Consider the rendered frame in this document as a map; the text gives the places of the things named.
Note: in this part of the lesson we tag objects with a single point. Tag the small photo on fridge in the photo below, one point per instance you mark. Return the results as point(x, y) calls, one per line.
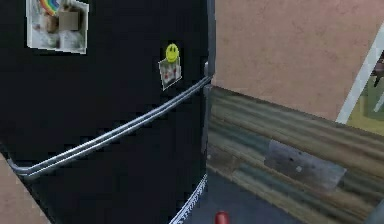
point(169, 74)

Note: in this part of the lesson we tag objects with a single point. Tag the small red object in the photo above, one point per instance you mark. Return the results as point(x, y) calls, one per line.
point(221, 218)

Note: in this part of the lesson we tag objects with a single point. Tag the rainbow photo on fridge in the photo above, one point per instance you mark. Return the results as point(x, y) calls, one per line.
point(56, 25)

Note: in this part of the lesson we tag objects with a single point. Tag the yellow smiley magnet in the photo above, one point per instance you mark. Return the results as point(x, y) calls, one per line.
point(172, 52)

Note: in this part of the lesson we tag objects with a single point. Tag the black fridge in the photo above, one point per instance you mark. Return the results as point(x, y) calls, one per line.
point(100, 110)

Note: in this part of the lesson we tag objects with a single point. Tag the white framed doorway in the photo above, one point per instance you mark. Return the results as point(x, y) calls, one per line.
point(361, 78)

